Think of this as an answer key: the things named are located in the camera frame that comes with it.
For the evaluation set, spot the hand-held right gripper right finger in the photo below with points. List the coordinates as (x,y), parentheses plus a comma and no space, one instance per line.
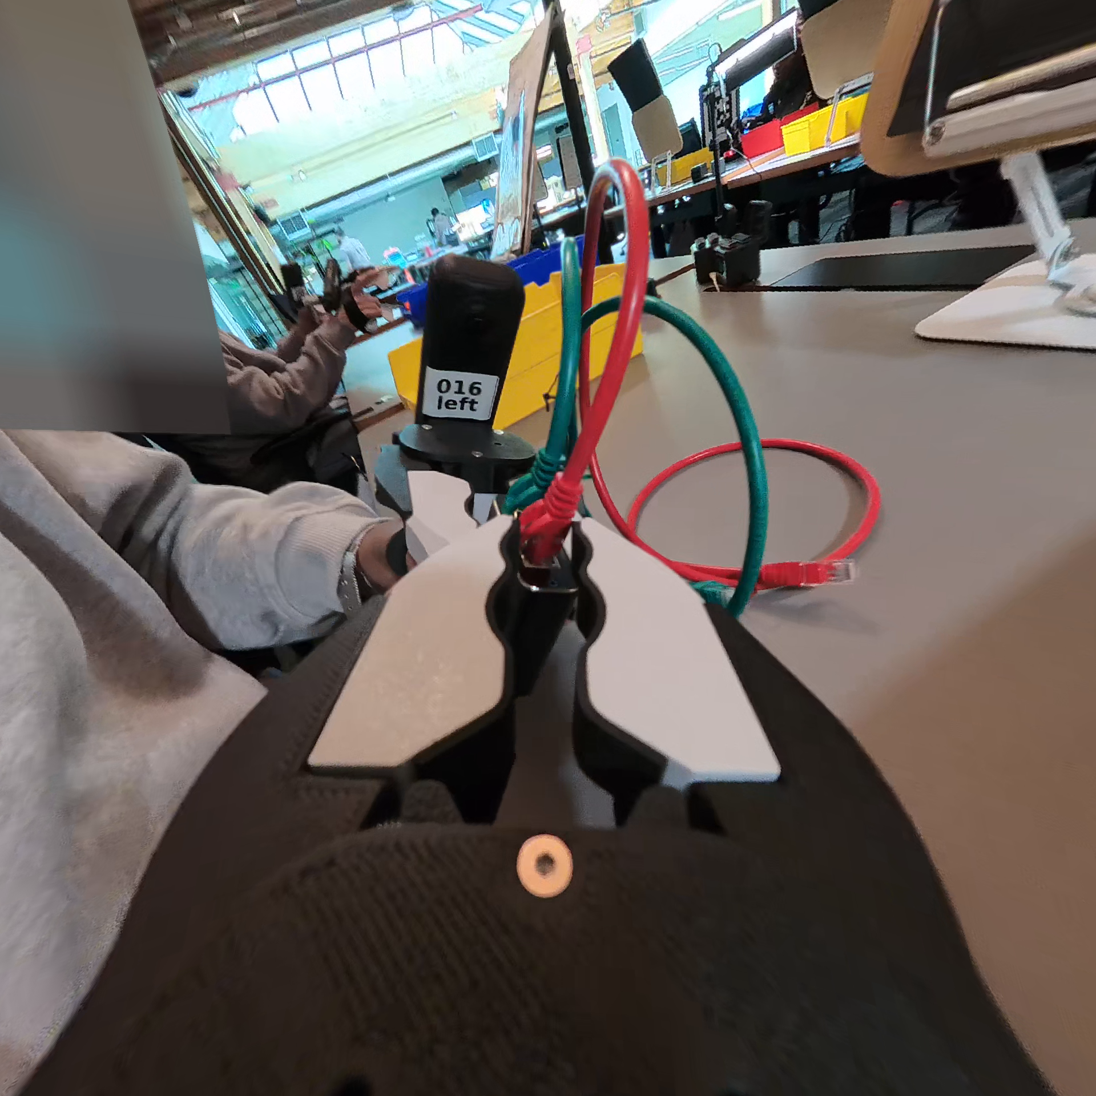
(676,676)

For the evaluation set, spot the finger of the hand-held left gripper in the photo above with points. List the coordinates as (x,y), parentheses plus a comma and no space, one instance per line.
(484,507)
(436,514)

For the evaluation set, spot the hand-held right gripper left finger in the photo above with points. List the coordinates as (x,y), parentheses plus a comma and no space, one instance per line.
(419,668)

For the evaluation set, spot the black port block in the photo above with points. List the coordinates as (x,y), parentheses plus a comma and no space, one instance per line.
(535,625)

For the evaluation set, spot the person's left forearm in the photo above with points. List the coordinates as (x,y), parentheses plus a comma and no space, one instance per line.
(274,556)

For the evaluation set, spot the person's left hand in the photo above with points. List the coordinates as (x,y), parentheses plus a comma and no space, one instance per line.
(372,565)

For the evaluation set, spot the yellow plastic bin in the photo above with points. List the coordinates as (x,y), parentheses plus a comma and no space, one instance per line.
(548,342)

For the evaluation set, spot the blue plastic bin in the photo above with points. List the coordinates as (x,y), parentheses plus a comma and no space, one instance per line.
(531,265)

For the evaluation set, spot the wooden display board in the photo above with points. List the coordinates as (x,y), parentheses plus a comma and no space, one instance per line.
(522,128)

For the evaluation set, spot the yellow storage bin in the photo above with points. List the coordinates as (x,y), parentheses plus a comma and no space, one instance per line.
(685,167)
(822,128)

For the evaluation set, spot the black device box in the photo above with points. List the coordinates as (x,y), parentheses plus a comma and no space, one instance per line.
(732,252)

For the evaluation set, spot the wooden workbench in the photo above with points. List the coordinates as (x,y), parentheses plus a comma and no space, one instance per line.
(770,167)

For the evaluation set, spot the red storage bin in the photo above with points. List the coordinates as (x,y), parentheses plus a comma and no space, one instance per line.
(766,137)

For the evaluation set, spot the black table mat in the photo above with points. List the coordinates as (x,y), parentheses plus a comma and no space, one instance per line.
(899,270)

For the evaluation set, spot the white tablet stand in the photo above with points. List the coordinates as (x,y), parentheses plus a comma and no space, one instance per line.
(1002,317)

